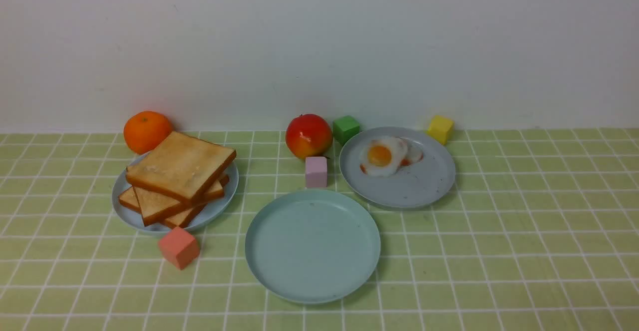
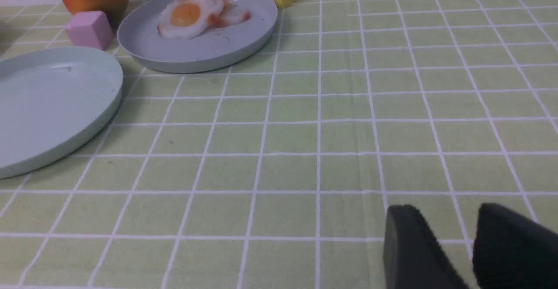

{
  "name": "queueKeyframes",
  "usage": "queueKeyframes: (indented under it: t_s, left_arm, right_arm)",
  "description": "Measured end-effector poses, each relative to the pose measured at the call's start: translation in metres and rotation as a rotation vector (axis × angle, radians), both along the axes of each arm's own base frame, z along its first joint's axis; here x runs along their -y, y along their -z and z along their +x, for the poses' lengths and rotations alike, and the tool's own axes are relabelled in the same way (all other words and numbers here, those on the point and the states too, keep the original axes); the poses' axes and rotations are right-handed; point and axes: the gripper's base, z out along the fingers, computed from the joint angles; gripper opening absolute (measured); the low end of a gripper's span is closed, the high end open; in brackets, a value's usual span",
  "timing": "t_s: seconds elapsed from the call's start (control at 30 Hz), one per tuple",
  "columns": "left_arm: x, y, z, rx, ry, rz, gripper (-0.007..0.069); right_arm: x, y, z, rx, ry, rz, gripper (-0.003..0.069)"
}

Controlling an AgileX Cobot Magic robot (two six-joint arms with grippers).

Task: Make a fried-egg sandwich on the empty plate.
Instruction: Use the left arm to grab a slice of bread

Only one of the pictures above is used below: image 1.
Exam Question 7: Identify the grey egg plate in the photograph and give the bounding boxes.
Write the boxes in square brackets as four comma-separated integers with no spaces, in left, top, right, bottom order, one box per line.
[338,127,456,210]

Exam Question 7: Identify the yellow cube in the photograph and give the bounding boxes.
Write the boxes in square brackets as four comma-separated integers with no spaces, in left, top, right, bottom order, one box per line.
[426,115,454,145]

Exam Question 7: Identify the red apple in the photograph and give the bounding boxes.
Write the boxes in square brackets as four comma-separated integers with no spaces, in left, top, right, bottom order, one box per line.
[285,113,333,160]

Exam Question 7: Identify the pink cube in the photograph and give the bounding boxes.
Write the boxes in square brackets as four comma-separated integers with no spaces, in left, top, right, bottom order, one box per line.
[305,156,328,188]

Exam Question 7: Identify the orange fruit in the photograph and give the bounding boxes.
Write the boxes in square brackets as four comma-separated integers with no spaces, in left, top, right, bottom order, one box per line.
[123,111,174,154]

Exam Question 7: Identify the green cube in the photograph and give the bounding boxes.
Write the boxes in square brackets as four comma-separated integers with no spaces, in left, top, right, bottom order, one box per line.
[332,115,361,145]

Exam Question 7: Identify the salmon red cube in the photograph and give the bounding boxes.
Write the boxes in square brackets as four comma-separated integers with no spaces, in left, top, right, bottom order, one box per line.
[157,227,200,270]

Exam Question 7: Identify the blue bread plate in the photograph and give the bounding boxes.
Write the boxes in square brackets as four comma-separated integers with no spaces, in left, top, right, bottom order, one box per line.
[112,163,239,236]

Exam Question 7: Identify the fried egg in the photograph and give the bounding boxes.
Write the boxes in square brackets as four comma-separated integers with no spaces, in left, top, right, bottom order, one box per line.
[359,137,408,178]
[400,138,424,167]

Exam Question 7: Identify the teal center plate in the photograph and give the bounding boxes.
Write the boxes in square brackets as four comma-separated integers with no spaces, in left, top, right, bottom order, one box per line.
[245,189,381,304]

